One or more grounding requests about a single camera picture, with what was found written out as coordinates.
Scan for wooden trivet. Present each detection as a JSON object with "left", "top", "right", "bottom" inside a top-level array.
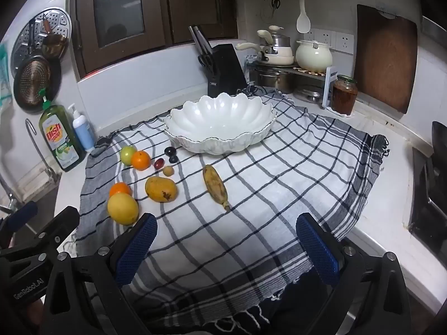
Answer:
[{"left": 293, "top": 66, "right": 327, "bottom": 76}]

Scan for steel handled knife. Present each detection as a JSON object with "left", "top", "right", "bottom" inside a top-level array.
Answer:
[
  {"left": 189, "top": 25, "right": 209, "bottom": 60},
  {"left": 195, "top": 25, "right": 214, "bottom": 56}
]

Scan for yellow mango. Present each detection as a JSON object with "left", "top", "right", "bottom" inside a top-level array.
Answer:
[{"left": 145, "top": 176, "right": 178, "bottom": 203}]

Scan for green dish soap bottle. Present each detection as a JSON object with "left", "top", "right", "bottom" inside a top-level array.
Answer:
[{"left": 38, "top": 89, "right": 85, "bottom": 173}]

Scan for white blue pump bottle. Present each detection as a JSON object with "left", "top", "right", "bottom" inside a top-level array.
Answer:
[{"left": 67, "top": 103, "right": 96, "bottom": 153}]

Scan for teal hanging cloth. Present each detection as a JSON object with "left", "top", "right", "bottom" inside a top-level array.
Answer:
[{"left": 0, "top": 44, "right": 13, "bottom": 109}]

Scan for yellow lemon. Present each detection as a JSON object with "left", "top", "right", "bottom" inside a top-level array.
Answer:
[{"left": 107, "top": 193, "right": 139, "bottom": 226}]

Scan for green lime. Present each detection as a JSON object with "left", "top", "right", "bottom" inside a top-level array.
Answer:
[{"left": 121, "top": 146, "right": 137, "bottom": 166}]

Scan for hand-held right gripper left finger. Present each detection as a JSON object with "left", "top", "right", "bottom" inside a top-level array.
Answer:
[{"left": 41, "top": 212, "right": 158, "bottom": 335}]

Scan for small brass pan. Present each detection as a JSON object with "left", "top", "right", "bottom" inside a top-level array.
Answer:
[{"left": 42, "top": 17, "right": 68, "bottom": 58}]

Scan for white scalloped bowl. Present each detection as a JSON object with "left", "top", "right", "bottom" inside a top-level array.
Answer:
[{"left": 163, "top": 92, "right": 277, "bottom": 154}]

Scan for steel pot lid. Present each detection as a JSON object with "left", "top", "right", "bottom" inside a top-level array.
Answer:
[{"left": 293, "top": 87, "right": 324, "bottom": 103}]

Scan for brown cabinet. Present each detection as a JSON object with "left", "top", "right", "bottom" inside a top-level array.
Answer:
[{"left": 66, "top": 0, "right": 239, "bottom": 81}]

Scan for dark frying pan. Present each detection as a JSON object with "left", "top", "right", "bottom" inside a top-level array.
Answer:
[{"left": 13, "top": 56, "right": 61, "bottom": 114}]

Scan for black knife block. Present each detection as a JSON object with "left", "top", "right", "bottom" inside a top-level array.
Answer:
[{"left": 208, "top": 44, "right": 248, "bottom": 97}]

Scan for cream saucepan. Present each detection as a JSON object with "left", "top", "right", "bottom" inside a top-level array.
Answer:
[{"left": 235, "top": 42, "right": 294, "bottom": 65}]

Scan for black white checked cloth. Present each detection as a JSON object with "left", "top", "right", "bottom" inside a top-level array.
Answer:
[{"left": 72, "top": 89, "right": 390, "bottom": 335}]

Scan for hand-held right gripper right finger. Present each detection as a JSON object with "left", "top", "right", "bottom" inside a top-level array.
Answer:
[{"left": 295, "top": 212, "right": 413, "bottom": 335}]

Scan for metal counter shelf rack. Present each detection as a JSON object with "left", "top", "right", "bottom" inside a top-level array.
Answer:
[{"left": 246, "top": 59, "right": 339, "bottom": 109}]

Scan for white ceramic pot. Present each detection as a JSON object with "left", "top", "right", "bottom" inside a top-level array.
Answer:
[{"left": 295, "top": 39, "right": 333, "bottom": 71}]

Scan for white rice spoon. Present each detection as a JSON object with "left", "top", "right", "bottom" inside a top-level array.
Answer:
[{"left": 296, "top": 0, "right": 311, "bottom": 34}]

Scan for large orange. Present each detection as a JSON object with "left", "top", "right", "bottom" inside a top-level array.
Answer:
[{"left": 131, "top": 150, "right": 151, "bottom": 171}]

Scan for steel stock pot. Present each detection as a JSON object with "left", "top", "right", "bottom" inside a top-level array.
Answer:
[{"left": 258, "top": 70, "right": 294, "bottom": 94}]

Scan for steel milk pot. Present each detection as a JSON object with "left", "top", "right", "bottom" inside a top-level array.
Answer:
[{"left": 257, "top": 25, "right": 291, "bottom": 56}]

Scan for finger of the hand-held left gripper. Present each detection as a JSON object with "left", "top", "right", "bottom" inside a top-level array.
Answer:
[
  {"left": 0, "top": 206, "right": 81, "bottom": 263},
  {"left": 0, "top": 200, "right": 39, "bottom": 234}
]

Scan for round steel steamer plate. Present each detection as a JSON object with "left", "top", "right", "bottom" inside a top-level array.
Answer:
[{"left": 10, "top": 7, "right": 72, "bottom": 77}]

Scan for chrome faucet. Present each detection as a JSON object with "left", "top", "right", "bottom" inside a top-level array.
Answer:
[{"left": 0, "top": 118, "right": 61, "bottom": 217}]

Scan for glass jar of sauce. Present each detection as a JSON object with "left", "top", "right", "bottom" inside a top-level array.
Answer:
[{"left": 331, "top": 75, "right": 358, "bottom": 116}]

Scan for black kitchen shears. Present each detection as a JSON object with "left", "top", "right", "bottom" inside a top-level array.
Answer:
[{"left": 198, "top": 54, "right": 217, "bottom": 77}]

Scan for small orange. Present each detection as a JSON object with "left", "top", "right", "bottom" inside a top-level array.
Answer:
[{"left": 109, "top": 182, "right": 132, "bottom": 199}]

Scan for brown wooden cutting board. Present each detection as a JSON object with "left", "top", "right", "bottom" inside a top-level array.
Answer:
[{"left": 354, "top": 4, "right": 419, "bottom": 114}]

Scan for spotted banana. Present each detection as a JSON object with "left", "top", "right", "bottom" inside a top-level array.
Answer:
[{"left": 203, "top": 164, "right": 231, "bottom": 212}]

